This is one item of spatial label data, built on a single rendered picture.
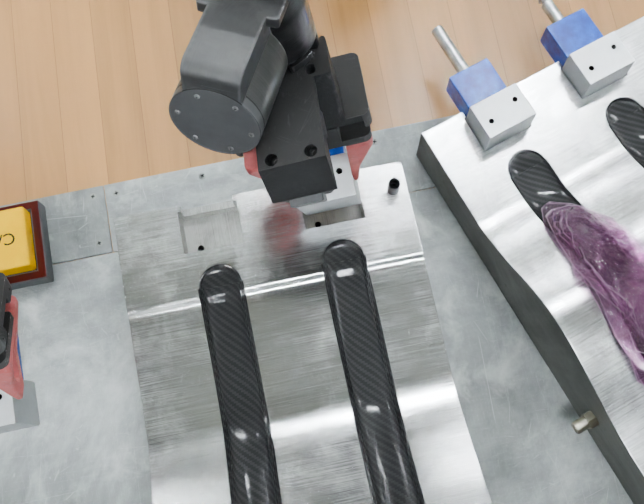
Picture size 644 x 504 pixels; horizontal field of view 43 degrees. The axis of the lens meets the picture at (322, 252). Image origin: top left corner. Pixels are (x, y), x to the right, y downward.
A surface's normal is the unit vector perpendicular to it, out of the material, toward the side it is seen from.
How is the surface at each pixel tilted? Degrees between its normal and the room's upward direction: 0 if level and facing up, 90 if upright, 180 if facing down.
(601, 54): 0
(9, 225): 0
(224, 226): 0
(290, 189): 70
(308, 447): 23
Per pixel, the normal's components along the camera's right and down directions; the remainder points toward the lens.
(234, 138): -0.25, 0.83
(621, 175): -0.20, -0.55
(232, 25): 0.04, -0.50
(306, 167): 0.11, 0.81
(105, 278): -0.03, -0.25
